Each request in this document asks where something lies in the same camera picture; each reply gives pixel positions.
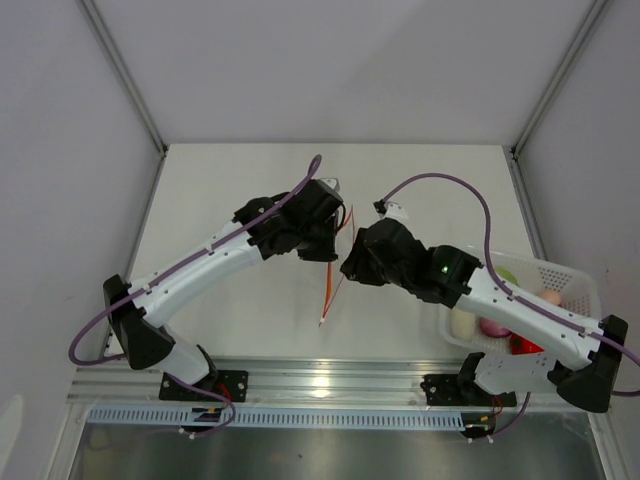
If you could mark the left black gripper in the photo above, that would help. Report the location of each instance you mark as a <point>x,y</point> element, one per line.
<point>327,252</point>

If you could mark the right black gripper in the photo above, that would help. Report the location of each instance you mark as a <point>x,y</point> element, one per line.
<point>356,267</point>

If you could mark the clear orange zip top bag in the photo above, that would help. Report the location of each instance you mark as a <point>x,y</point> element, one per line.
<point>333,278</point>

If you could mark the white daikon radish toy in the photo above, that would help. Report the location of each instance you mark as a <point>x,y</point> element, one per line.
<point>462,325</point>

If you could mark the green cabbage toy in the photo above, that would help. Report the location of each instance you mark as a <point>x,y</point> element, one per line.
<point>506,275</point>

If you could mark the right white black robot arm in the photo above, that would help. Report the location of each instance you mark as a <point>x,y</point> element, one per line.
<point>445,277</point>

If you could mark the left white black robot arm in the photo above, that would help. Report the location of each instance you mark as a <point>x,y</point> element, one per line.
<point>141,309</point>

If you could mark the purple onion toy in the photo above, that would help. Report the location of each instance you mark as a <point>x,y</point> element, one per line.
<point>492,329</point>

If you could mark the red bell pepper toy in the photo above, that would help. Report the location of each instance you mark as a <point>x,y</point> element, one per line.
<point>521,346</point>

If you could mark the white perforated plastic basket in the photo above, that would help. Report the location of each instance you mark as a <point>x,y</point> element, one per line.
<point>534,323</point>

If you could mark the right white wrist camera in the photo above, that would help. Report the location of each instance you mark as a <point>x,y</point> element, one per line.
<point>391,210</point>

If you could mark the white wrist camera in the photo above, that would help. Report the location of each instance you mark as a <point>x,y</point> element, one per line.
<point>391,210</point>
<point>332,183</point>

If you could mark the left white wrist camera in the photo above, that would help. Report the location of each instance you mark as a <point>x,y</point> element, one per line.
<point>332,183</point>

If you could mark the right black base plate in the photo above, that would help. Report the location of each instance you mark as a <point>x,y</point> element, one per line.
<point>444,390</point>

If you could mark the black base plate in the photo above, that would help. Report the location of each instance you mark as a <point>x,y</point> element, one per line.
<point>231,384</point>
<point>444,390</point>

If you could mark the aluminium mounting rail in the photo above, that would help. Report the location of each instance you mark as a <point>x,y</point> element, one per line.
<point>279,383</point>

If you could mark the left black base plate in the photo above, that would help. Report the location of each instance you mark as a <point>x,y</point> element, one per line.
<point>231,384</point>

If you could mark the white slotted cable duct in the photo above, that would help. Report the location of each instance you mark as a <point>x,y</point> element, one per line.
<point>254,417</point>

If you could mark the right aluminium frame post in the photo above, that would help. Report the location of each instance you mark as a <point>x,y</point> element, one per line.
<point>578,44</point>

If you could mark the aluminium frame post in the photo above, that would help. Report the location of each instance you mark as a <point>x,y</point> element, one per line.
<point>578,44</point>
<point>117,63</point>

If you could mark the left aluminium frame post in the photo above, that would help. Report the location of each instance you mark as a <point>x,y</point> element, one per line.
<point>117,63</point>

